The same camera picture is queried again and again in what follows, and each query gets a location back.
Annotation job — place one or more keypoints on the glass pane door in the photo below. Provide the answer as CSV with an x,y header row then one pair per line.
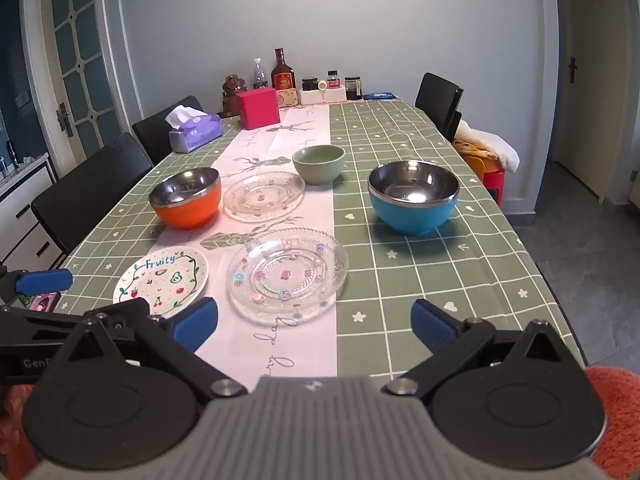
x,y
75,60

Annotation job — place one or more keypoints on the glass jar with dark liquid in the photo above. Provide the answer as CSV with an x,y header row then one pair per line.
x,y
352,89

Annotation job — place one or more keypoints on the blue packet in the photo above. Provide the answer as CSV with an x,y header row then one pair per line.
x,y
378,96

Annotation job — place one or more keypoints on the white fleece blanket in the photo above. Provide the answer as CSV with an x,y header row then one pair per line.
x,y
495,145

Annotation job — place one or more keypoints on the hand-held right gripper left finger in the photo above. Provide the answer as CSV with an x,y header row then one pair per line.
x,y
195,322

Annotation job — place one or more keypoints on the red label ink bottle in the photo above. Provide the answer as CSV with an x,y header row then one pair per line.
x,y
333,81

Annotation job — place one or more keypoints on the red plastic stool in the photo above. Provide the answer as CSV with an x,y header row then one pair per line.
x,y
495,187

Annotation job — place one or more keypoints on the pink table runner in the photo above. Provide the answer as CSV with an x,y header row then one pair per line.
x,y
280,345

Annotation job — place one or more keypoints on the orange plastic stool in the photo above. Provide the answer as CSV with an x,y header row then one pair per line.
x,y
480,167

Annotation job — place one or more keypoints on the brown figurine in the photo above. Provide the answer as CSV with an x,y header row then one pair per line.
x,y
231,95

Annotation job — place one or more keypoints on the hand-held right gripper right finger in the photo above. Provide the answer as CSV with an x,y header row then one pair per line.
x,y
432,327

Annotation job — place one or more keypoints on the wooden radio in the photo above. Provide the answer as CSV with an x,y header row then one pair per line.
x,y
289,99

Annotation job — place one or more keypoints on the pink box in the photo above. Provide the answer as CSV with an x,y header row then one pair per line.
x,y
257,110

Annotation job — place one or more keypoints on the large glass plate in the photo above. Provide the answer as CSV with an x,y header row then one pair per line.
x,y
285,275

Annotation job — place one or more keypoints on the green checked tablecloth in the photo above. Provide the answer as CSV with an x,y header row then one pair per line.
x,y
425,270

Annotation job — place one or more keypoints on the blue steel bowl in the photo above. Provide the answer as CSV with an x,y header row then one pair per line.
x,y
415,217

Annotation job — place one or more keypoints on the smartphone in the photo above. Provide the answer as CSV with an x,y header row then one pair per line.
x,y
42,303

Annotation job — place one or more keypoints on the white door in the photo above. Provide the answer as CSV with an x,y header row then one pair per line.
x,y
595,110

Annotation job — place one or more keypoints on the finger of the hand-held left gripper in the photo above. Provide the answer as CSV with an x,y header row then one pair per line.
x,y
45,281
125,308

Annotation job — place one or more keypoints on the green ceramic bowl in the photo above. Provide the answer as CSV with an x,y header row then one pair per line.
x,y
320,172

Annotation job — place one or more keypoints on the brown liquor bottle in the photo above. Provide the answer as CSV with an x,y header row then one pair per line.
x,y
283,80

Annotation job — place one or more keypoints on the white cabinet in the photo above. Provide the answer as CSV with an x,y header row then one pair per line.
x,y
20,210

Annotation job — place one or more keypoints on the small glass plate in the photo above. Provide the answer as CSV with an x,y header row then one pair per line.
x,y
260,197

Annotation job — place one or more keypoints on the yellow cloth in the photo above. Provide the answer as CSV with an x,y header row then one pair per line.
x,y
472,149

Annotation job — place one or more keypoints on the clear water bottle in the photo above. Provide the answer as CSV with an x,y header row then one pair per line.
x,y
259,77

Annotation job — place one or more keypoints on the purple tissue box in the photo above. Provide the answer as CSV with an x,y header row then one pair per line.
x,y
195,132

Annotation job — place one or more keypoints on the orange steel bowl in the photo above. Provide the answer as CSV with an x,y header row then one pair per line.
x,y
187,212

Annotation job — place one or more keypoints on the orange fleece clothing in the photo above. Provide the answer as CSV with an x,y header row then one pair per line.
x,y
615,420

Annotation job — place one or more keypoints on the white painted plate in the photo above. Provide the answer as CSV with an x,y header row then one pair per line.
x,y
160,280

